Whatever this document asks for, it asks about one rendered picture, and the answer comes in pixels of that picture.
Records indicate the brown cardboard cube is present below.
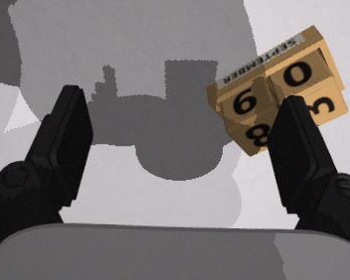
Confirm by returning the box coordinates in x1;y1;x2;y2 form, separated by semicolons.
268;50;348;127
221;78;280;157

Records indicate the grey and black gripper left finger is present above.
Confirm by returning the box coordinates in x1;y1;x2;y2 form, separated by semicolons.
0;85;93;243

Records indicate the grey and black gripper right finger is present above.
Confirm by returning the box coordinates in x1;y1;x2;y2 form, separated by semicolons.
266;95;350;241

